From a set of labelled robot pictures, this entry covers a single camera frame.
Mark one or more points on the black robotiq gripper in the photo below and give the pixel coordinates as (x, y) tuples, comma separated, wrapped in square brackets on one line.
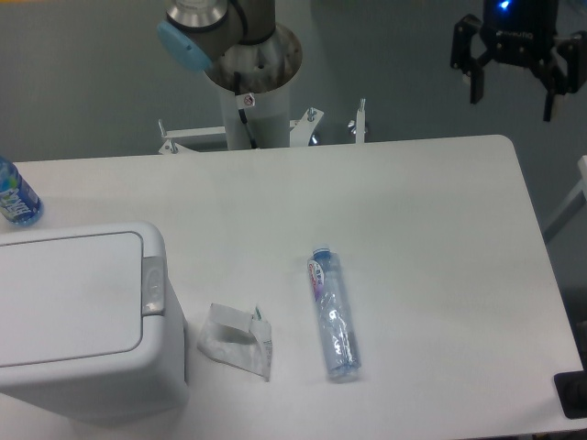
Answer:
[(511, 30)]

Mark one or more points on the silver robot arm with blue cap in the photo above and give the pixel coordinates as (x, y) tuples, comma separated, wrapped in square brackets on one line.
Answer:
[(197, 33)]

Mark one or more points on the grey trash can push button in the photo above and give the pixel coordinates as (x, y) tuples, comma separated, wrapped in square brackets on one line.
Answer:
[(153, 286)]

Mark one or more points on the white plastic trash can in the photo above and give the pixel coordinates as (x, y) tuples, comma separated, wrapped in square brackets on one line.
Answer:
[(73, 340)]

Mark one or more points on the clear empty plastic bottle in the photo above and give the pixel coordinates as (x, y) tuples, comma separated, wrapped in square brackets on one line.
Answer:
[(334, 319)]

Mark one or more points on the black clamp at table edge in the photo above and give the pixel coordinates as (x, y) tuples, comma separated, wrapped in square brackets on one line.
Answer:
[(571, 388)]

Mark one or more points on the crumpled white paper wrapper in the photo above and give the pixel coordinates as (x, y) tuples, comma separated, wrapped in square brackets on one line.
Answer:
[(237, 338)]

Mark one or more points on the blue labelled drink bottle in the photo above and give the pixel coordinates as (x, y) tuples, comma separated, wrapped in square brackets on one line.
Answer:
[(20, 204)]

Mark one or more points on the white frame at right edge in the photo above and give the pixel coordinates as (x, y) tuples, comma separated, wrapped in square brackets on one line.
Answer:
[(570, 205)]

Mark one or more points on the white pedestal base frame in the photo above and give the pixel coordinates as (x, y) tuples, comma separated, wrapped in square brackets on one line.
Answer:
[(302, 133)]

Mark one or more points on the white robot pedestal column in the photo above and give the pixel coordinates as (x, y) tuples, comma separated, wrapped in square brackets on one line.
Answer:
[(253, 83)]

